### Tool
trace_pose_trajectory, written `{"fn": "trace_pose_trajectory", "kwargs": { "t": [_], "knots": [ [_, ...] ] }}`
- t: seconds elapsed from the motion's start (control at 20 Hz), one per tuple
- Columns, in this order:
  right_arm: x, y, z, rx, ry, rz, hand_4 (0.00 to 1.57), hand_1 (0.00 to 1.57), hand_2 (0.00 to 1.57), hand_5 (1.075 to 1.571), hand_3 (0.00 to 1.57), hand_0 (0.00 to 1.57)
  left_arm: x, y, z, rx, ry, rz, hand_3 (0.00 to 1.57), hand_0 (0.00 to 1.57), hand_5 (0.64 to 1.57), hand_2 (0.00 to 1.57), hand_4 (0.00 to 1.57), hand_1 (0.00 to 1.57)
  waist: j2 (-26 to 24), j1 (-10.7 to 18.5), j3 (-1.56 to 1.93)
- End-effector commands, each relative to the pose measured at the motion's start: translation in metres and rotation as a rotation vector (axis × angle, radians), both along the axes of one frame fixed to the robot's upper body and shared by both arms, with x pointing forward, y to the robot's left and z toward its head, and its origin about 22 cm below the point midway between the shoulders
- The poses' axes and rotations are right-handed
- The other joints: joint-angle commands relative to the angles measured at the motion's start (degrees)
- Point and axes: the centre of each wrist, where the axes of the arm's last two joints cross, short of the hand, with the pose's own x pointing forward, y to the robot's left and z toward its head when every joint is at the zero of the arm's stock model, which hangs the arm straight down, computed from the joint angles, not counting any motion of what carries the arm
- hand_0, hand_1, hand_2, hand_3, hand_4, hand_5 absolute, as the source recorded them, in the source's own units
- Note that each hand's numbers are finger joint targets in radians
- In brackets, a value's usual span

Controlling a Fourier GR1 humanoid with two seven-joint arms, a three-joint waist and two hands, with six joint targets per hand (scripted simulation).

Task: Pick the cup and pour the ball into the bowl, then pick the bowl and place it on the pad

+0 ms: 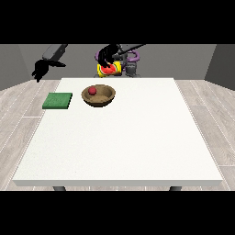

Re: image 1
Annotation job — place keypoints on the yellow cup with melon print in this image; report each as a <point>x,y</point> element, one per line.
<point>115,69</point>

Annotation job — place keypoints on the brown wooden bowl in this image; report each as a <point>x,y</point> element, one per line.
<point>101,98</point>

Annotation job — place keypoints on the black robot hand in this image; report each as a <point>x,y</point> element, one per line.
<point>41,67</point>
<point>107,55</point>

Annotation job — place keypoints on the small red ball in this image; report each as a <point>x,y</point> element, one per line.
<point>92,90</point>

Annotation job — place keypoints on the dark table leg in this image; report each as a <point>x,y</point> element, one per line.
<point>175,188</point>
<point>59,188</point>

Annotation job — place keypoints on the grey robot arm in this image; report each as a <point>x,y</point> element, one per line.
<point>52,52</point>
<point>131,49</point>

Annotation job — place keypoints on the green square pad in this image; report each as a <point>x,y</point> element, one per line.
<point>57,100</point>

